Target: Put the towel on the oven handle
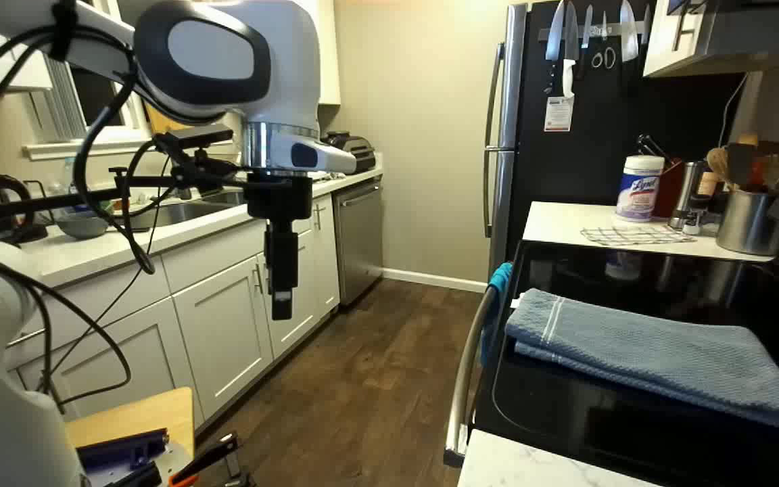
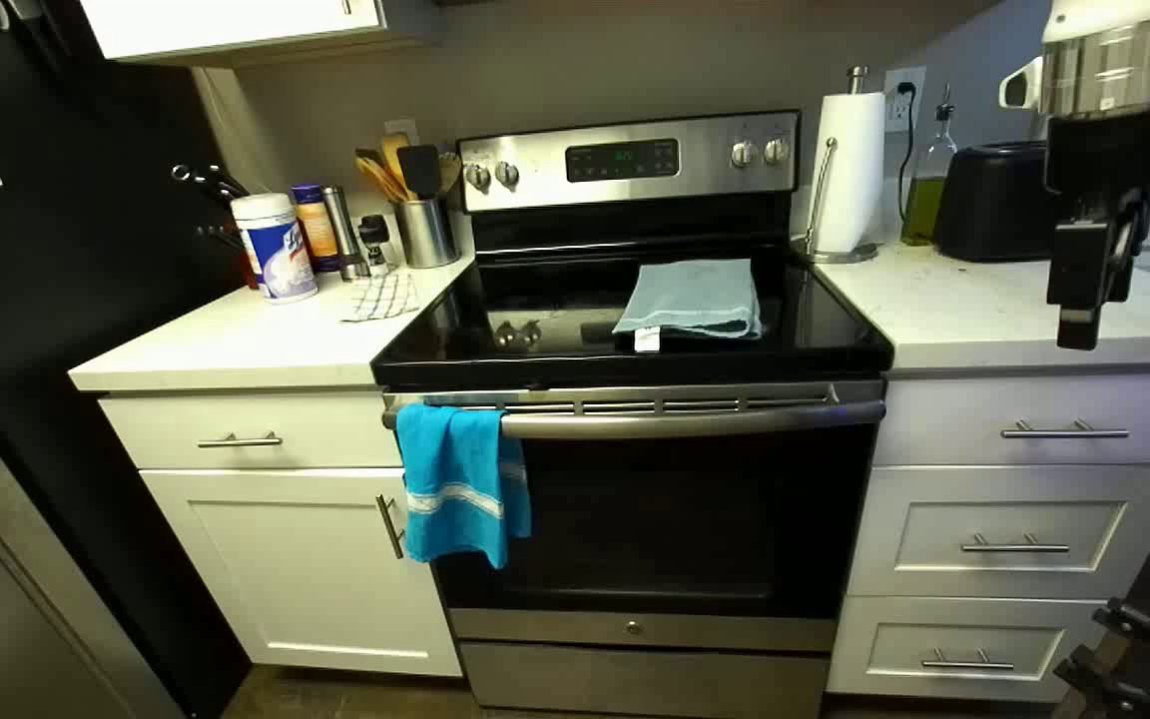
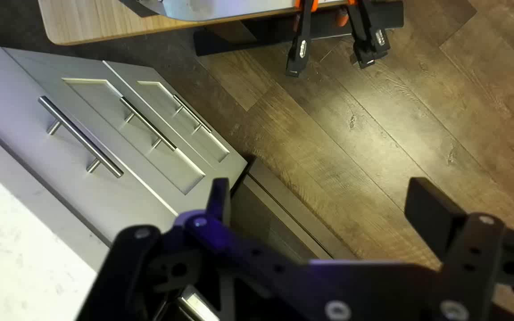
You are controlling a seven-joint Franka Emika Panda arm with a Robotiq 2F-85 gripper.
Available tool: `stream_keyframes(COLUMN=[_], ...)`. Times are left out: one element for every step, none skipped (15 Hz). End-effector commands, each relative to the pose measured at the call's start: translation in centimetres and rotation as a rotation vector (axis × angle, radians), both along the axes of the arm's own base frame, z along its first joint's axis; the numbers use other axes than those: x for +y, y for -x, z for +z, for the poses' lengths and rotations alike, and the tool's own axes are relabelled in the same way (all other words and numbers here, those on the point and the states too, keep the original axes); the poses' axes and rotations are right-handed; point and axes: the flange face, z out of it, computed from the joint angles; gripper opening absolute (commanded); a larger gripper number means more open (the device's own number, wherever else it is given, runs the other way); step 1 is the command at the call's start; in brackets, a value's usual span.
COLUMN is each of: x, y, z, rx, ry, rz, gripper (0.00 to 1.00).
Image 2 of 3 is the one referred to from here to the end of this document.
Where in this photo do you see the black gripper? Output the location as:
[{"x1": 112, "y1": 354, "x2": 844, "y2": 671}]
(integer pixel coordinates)
[{"x1": 1041, "y1": 90, "x2": 1150, "y2": 351}]

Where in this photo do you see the grey-blue towel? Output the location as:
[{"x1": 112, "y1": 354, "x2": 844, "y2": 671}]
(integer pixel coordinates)
[{"x1": 611, "y1": 257, "x2": 765, "y2": 358}]

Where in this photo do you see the white paper towel roll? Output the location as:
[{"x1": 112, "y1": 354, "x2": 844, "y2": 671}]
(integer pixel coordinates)
[{"x1": 809, "y1": 86, "x2": 889, "y2": 258}]

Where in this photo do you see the metal paper towel holder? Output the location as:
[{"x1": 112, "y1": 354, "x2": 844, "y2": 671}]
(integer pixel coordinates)
[{"x1": 801, "y1": 62, "x2": 889, "y2": 266}]

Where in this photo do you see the stainless steel black oven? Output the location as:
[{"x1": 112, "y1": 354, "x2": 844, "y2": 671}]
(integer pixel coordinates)
[{"x1": 371, "y1": 107, "x2": 893, "y2": 719}]

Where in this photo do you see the bright blue striped towel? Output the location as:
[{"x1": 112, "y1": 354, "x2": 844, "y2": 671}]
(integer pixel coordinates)
[{"x1": 392, "y1": 400, "x2": 536, "y2": 573}]

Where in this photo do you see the black toaster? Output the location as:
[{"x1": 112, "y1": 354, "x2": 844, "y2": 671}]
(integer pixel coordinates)
[{"x1": 934, "y1": 139, "x2": 1067, "y2": 262}]

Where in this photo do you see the olive oil glass bottle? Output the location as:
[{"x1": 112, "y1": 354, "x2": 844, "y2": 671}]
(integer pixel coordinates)
[{"x1": 904, "y1": 90, "x2": 962, "y2": 246}]

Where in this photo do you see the white three-drawer base cabinet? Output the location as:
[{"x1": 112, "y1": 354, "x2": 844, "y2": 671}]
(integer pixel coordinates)
[{"x1": 828, "y1": 366, "x2": 1150, "y2": 708}]

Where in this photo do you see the black clamp tool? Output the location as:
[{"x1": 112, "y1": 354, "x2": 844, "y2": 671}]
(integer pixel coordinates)
[{"x1": 1051, "y1": 595, "x2": 1150, "y2": 719}]

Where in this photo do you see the steel utensil holder cup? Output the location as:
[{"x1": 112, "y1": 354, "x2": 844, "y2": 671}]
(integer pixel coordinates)
[{"x1": 395, "y1": 195, "x2": 454, "y2": 270}]

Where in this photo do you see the black spatula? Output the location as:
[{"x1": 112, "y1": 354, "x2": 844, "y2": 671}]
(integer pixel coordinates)
[{"x1": 395, "y1": 139, "x2": 447, "y2": 202}]

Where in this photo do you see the white lattice trivet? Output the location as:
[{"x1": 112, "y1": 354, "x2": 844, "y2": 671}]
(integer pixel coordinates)
[{"x1": 341, "y1": 270, "x2": 422, "y2": 327}]

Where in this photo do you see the small dark shaker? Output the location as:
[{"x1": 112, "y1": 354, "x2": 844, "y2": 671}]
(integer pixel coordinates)
[{"x1": 355, "y1": 211, "x2": 398, "y2": 274}]

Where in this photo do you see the wooden spoon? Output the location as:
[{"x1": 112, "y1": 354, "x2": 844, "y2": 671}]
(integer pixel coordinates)
[{"x1": 351, "y1": 133, "x2": 414, "y2": 209}]

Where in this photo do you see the steel shaker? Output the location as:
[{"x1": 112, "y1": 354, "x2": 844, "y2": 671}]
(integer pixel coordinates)
[{"x1": 322, "y1": 182, "x2": 367, "y2": 284}]

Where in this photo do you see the orange-brown spice bottle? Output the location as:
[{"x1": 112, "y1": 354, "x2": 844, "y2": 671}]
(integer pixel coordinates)
[{"x1": 289, "y1": 178, "x2": 349, "y2": 274}]

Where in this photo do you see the white disinfectant wipes canister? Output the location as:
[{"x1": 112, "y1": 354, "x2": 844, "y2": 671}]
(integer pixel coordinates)
[{"x1": 227, "y1": 189, "x2": 318, "y2": 303}]

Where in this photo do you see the white base cabinet with door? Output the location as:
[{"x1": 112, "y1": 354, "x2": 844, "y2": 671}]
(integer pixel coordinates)
[{"x1": 94, "y1": 388, "x2": 466, "y2": 680}]

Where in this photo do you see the black refrigerator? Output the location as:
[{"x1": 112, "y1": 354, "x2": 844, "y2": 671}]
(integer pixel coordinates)
[{"x1": 0, "y1": 0, "x2": 253, "y2": 719}]

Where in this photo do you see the white wall outlet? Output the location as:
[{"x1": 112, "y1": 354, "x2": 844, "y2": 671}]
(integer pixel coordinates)
[{"x1": 882, "y1": 62, "x2": 932, "y2": 137}]

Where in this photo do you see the steel oven door handle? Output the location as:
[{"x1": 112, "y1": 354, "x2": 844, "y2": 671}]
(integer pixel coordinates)
[{"x1": 379, "y1": 395, "x2": 889, "y2": 442}]

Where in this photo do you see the white wall cabinet over counter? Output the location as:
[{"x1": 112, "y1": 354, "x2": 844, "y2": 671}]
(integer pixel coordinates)
[{"x1": 74, "y1": 0, "x2": 398, "y2": 66}]

